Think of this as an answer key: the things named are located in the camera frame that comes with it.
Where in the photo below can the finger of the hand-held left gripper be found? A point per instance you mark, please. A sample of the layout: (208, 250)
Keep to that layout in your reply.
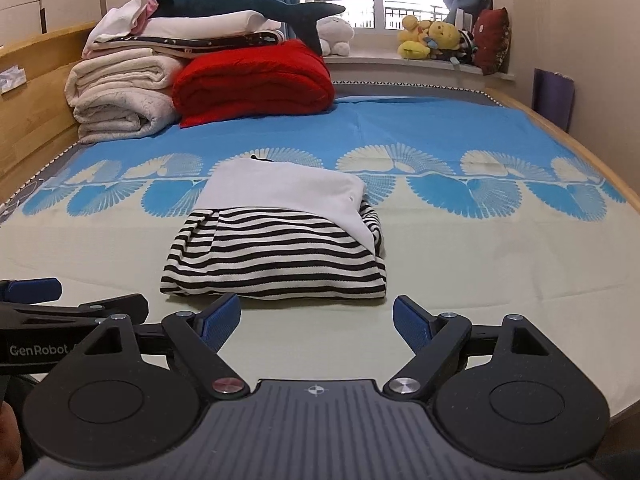
(30, 288)
(115, 306)

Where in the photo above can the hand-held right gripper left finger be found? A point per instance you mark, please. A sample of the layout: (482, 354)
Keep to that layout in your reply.
(222, 317)

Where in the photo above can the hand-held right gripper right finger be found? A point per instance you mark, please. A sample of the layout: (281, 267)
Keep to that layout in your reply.
(410, 322)

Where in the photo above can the black white striped garment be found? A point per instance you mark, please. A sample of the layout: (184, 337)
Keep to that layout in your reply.
(280, 255)

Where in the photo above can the person's left forearm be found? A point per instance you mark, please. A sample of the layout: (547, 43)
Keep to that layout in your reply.
(9, 440)

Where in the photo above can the blue patterned bed mat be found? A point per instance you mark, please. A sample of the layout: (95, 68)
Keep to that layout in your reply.
(450, 125)

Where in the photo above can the tissue box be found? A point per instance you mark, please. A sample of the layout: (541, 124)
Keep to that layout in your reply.
(11, 81)

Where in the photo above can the cream folded blanket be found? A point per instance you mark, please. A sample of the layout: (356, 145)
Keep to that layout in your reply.
(120, 95)

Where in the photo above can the red folded blanket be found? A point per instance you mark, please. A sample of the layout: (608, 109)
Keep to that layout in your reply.
(250, 85)

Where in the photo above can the purple upright mat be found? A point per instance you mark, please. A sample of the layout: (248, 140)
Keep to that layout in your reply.
(552, 97)

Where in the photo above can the dark star print blanket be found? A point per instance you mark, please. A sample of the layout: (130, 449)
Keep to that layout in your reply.
(215, 41)

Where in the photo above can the black white striped plush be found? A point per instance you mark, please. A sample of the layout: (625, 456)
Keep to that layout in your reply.
(466, 42)

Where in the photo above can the white pink trimmed cloth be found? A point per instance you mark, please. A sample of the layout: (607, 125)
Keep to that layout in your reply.
(125, 17)

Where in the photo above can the yellow blue plush toy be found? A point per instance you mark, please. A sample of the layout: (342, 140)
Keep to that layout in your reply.
(445, 35)

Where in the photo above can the white folded quilt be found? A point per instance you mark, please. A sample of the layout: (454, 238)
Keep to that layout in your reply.
(210, 24)

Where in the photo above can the dark red cushion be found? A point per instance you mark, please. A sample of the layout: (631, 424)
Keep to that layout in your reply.
(492, 40)

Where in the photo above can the white round plush toy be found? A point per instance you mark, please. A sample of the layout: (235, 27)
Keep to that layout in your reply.
(336, 32)

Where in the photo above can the dark teal shark plush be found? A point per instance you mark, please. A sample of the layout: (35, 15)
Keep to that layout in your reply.
(225, 5)

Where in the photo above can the wooden bed frame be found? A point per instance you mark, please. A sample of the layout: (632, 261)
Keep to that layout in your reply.
(35, 135)

